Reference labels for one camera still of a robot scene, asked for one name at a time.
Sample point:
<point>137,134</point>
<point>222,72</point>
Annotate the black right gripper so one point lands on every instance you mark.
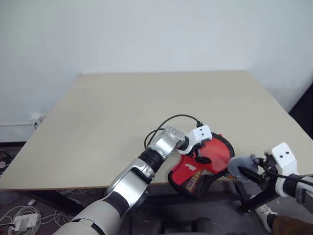
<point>269,171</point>

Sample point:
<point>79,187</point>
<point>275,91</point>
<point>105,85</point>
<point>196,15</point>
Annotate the small white plug adapter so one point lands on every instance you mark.
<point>31,202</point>

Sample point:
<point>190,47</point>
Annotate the dark rounded shape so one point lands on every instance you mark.
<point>207,225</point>

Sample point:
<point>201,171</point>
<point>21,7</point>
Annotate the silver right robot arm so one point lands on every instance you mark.
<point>304,193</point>

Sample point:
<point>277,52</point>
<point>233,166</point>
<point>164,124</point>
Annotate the white wall outlet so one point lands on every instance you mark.
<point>36,120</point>

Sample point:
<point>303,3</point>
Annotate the black metal table frame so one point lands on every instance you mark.
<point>254,200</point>

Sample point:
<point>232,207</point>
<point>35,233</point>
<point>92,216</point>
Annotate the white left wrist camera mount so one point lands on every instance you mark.
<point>201,133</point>

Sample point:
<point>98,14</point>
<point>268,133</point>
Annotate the red mesh pouch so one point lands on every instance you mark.
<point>185,176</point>

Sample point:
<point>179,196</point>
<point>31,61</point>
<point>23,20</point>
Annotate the white sneaker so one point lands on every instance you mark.
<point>265,216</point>

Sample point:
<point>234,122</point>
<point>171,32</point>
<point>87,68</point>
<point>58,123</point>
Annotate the brown trouser leg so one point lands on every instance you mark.
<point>292,226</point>

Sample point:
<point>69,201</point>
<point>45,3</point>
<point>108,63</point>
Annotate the grey fuzzy fabric tag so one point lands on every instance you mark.
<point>234,165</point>

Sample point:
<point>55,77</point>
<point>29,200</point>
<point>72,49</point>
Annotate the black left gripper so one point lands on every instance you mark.
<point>195,151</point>

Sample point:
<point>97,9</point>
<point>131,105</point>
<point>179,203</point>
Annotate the black cabinet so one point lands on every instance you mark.
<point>304,115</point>

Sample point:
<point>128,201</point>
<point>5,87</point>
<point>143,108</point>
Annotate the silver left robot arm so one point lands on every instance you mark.
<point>127,186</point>

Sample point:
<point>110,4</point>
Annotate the white power strip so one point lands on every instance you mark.
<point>27,221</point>

